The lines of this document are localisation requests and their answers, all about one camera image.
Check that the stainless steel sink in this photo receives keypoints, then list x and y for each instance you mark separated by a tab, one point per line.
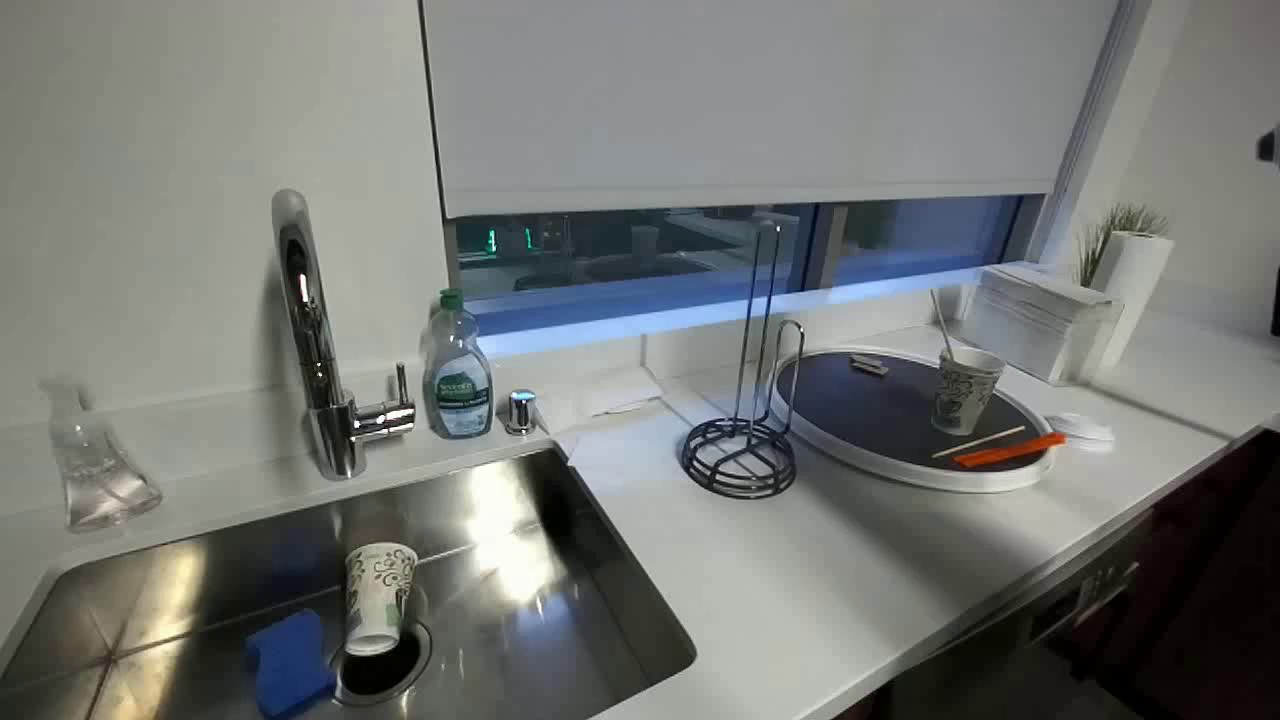
526	607

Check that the chrome kitchen faucet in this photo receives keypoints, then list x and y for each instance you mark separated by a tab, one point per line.
335	424

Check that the patterned paper cup on tray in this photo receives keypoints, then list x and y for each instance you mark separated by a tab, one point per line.
966	389

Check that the white roller blind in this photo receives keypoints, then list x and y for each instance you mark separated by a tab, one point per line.
575	104

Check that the clear glass carafe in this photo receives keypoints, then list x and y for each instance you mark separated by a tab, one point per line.
101	482

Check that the white ribbed box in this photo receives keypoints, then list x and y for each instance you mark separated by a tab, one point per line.
1032	323

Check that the paper cup in sink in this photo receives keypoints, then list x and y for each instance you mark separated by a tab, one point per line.
379	596

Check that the small chrome sink knob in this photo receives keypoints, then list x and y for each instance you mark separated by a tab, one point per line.
516	413

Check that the blue sponge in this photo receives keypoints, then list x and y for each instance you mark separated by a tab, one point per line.
289	666

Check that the green dish soap bottle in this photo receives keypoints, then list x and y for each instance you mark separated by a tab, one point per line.
459	379

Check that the black wire paper towel holder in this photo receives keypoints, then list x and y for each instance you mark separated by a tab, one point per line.
745	452

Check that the potted plant in white vase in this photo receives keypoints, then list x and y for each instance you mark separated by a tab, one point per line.
1121	258

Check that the clear drinking straw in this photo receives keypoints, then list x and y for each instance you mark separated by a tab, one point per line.
977	440

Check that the orange handled utensil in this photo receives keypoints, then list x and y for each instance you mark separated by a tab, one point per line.
1001	452

